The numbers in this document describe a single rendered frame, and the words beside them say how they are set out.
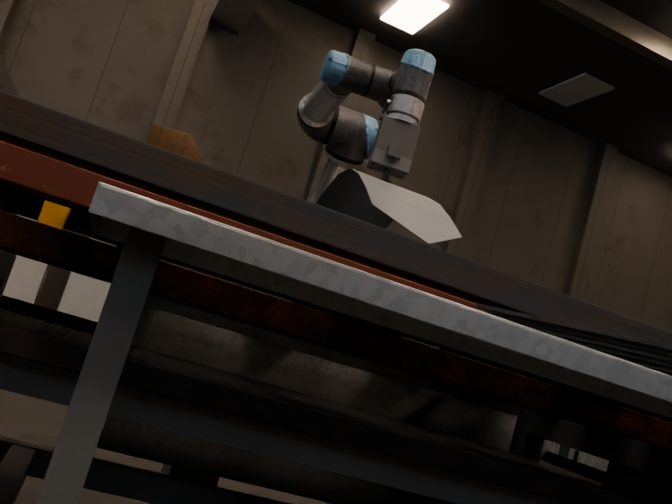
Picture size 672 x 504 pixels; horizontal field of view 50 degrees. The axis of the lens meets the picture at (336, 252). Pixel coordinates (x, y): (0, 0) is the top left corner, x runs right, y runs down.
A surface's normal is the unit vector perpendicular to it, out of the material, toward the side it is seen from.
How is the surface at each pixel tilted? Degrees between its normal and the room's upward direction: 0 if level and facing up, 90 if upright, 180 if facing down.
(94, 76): 90
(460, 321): 90
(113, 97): 90
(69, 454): 90
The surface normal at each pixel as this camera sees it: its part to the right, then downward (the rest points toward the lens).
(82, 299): 0.29, -0.06
